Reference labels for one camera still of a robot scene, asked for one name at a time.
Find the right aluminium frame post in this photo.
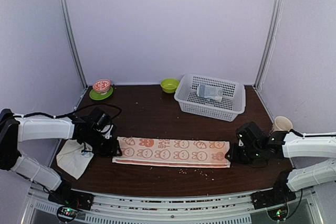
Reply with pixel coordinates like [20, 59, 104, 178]
[254, 0, 283, 90]

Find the white plastic perforated basket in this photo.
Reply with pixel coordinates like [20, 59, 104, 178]
[174, 74, 246, 122]

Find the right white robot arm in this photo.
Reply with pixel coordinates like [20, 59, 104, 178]
[225, 122, 335, 204]

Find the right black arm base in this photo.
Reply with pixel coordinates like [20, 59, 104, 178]
[251, 170, 296, 210]

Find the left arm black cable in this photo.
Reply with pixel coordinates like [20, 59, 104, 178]
[13, 104, 123, 125]

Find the aluminium frame post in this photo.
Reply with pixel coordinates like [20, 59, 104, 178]
[60, 0, 88, 89]
[254, 0, 283, 90]

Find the front aluminium rail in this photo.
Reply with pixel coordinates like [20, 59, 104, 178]
[20, 184, 325, 223]

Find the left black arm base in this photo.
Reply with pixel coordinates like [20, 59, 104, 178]
[44, 180, 94, 210]

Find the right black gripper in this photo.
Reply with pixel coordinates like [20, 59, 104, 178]
[225, 143, 262, 165]

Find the beige paper cup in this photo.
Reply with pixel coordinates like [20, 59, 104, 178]
[273, 116, 293, 131]

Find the left aluminium frame post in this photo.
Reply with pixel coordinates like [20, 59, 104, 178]
[60, 0, 88, 89]

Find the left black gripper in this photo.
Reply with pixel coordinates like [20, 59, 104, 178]
[82, 129, 122, 156]

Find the small green bowl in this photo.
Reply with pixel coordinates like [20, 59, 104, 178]
[160, 78, 180, 93]

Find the orange bunny pattern towel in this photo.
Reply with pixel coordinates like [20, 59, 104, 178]
[112, 137, 230, 168]

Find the red patterned bowl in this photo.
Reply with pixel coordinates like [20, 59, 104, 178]
[92, 79, 111, 94]

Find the white towel blue print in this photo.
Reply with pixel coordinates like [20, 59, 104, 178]
[56, 140, 94, 180]

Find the green plate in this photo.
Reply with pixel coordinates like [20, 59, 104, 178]
[89, 87, 113, 101]

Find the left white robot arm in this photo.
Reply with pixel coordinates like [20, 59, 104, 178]
[1, 107, 122, 205]

